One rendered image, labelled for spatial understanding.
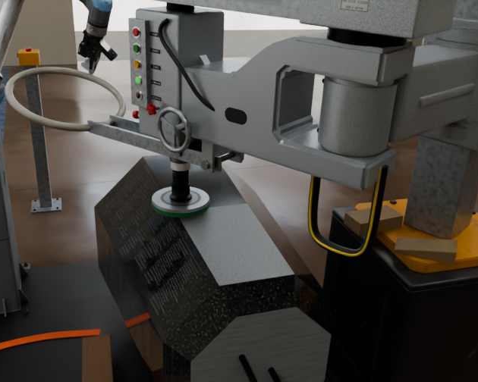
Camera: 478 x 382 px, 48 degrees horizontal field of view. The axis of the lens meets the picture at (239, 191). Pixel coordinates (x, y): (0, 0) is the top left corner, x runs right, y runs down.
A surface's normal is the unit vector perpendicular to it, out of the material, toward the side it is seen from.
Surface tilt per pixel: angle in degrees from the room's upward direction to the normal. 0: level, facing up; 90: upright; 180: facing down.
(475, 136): 90
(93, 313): 0
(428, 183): 90
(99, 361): 0
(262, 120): 90
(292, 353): 90
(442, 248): 11
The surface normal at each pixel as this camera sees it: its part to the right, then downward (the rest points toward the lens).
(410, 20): -0.62, 0.30
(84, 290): 0.04, -0.91
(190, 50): 0.78, 0.29
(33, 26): 0.34, 0.40
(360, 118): -0.11, 0.40
